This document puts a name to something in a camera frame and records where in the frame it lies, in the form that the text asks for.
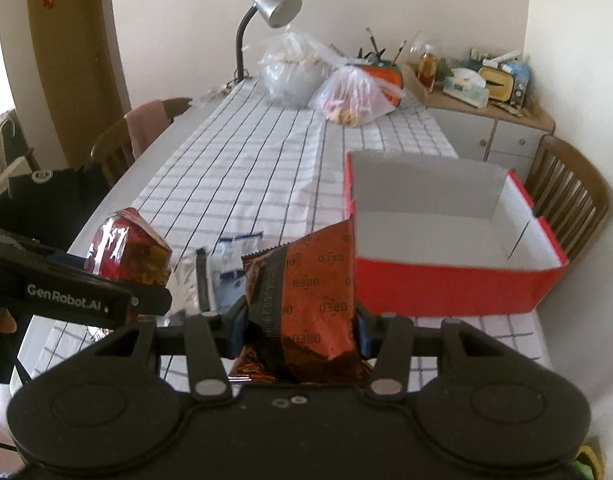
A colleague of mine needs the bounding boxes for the red Oreo snack packet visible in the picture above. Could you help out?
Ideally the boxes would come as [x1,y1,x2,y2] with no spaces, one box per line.
[229,219,369,386]

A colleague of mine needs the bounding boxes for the red shiny snack bag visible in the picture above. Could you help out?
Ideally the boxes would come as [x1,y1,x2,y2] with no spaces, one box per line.
[84,207,172,286]

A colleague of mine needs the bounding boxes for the plastic bag with pink snacks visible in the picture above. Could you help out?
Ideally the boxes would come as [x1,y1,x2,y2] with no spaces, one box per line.
[308,65,405,128]

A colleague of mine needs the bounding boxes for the light blue sachet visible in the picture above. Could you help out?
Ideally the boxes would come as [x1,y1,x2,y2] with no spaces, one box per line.
[213,270,247,313]

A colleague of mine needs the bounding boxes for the person's black clothing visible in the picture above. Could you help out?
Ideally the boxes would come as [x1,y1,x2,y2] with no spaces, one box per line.
[0,165,110,250]

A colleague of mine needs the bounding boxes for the white blue snack packet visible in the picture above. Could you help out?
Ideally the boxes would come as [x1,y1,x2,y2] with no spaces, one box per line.
[213,232,264,278]

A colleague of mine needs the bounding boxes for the red cardboard box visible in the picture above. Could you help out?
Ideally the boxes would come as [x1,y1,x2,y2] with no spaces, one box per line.
[345,151,569,318]

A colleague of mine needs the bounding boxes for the left wooden chair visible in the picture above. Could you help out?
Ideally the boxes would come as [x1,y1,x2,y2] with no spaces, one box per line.
[90,96,192,188]

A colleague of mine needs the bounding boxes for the wooden chair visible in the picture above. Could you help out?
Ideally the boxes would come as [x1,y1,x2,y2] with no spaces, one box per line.
[90,96,192,188]
[524,136,611,261]

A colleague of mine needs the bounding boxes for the white grid tablecloth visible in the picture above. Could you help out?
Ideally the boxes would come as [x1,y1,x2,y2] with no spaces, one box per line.
[31,77,553,391]

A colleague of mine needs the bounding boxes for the pink cloth on chair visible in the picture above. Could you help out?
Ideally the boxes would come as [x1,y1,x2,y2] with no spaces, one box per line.
[124,100,172,159]

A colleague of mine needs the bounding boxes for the brown wooden door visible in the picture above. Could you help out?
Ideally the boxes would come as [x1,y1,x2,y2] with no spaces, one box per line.
[26,0,130,168]

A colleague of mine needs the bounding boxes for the right wooden chair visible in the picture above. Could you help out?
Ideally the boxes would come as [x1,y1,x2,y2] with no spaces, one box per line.
[524,136,611,261]

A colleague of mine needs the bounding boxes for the white sideboard cabinet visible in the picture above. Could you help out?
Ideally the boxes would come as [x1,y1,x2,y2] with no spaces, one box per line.
[402,65,556,180]

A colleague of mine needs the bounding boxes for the orange storage basket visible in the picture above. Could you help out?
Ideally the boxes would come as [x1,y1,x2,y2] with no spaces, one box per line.
[359,64,405,107]

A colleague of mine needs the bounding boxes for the green tissue box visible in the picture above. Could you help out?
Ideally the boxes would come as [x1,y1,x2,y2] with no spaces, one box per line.
[443,67,489,108]

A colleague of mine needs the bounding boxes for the amber glass bottle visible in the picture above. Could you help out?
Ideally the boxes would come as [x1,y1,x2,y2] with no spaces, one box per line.
[417,44,437,92]

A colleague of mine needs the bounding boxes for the large clear plastic bag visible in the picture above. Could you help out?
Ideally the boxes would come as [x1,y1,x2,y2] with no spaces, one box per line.
[258,29,345,108]

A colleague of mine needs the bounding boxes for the silver desk lamp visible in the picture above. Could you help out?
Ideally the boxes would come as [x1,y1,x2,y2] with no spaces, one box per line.
[234,0,303,84]

